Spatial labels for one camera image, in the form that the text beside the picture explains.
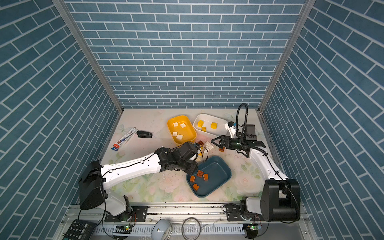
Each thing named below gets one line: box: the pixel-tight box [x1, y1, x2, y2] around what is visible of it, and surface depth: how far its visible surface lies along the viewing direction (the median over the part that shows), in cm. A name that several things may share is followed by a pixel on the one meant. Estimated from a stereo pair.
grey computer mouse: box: [150, 218, 172, 240], surface depth 64 cm
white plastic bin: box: [193, 113, 228, 138], surface depth 111 cm
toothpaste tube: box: [111, 127, 138, 151], surface depth 101 cm
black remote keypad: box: [62, 219, 97, 240], surface depth 69 cm
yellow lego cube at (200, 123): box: [197, 120, 204, 128], surface depth 113 cm
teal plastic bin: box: [186, 155, 232, 198], surface depth 86 cm
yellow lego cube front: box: [210, 122, 218, 130], surface depth 113 cm
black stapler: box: [136, 130, 153, 139], surface depth 106 cm
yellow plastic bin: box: [167, 115, 197, 145], surface depth 108 cm
